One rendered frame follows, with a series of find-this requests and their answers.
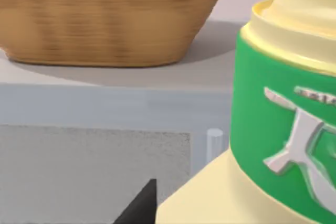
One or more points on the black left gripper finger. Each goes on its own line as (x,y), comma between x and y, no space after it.
(145,205)

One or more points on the cream bottle with green label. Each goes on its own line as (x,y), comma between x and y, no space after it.
(275,134)

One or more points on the brown wicker basket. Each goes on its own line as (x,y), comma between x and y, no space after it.
(105,16)

